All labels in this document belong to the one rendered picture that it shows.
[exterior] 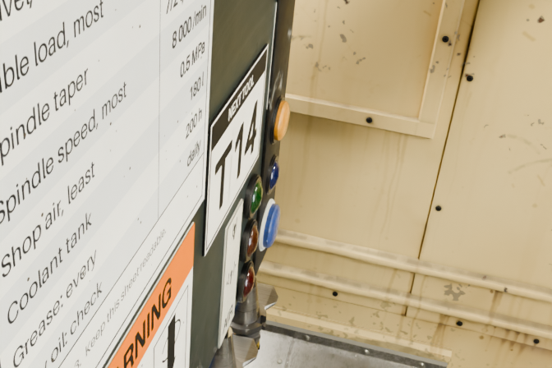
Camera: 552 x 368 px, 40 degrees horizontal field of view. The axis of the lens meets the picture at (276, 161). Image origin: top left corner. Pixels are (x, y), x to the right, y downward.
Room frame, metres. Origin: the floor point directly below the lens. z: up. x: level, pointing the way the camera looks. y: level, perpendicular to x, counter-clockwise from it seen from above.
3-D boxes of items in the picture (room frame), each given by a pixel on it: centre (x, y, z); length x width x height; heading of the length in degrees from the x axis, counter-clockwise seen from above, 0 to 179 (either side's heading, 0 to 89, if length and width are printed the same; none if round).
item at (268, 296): (0.82, 0.01, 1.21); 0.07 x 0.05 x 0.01; 79
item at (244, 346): (0.71, 0.03, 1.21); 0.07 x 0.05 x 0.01; 79
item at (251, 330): (0.76, 0.02, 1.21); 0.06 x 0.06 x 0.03
